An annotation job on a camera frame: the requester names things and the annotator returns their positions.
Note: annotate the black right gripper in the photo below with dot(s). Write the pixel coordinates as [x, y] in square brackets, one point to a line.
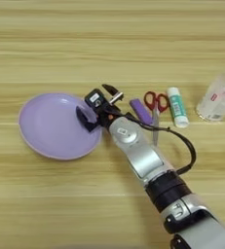
[109, 113]

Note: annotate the purple round plate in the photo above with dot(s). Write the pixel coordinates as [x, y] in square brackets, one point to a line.
[52, 126]

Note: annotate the white green glue stick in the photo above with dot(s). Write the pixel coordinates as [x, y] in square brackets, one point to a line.
[177, 108]

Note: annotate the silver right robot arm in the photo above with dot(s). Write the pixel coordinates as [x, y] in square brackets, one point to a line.
[146, 159]

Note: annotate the black box with white label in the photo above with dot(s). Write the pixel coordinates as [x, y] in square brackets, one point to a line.
[95, 98]

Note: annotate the purple rectangular block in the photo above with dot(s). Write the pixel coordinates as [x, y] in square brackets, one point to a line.
[142, 112]

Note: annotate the clear bottle with red cap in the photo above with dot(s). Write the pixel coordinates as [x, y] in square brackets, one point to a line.
[219, 97]

